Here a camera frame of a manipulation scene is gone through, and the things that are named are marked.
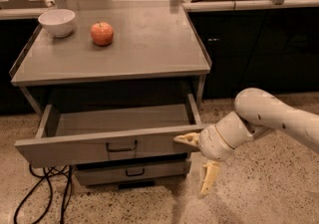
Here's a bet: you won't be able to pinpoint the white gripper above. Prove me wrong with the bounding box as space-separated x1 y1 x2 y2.
173 112 253 198

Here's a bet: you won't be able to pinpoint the grey top drawer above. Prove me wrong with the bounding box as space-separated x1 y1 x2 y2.
15 95 206 168

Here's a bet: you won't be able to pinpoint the grey drawer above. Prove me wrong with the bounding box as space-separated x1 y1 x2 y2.
15 95 206 168
74 158 190 186

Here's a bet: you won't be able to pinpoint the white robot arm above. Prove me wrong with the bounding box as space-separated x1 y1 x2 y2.
173 88 319 197

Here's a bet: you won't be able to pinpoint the grey lower drawer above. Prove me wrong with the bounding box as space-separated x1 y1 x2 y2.
74 158 190 186

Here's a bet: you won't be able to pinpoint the grey cabinet with counter top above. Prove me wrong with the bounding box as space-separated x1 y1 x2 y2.
9 0 213 116

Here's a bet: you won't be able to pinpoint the dark low cabinet right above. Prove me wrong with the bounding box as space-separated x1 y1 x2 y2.
188 8 319 99

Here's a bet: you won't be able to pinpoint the red apple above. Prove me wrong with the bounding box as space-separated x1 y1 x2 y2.
90 22 114 46

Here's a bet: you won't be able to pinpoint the white ceramic bowl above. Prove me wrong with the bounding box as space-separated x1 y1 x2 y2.
38 9 76 38

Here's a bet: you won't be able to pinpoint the black top drawer handle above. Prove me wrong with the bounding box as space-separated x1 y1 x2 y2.
106 140 138 153

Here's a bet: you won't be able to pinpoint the black drawer handle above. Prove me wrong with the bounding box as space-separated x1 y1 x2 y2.
126 167 145 177
106 140 138 153

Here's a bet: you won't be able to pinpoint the black lower drawer handle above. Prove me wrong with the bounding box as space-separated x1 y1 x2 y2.
126 167 145 177

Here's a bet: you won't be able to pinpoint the black cables on floor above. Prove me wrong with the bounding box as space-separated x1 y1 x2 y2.
13 164 74 224

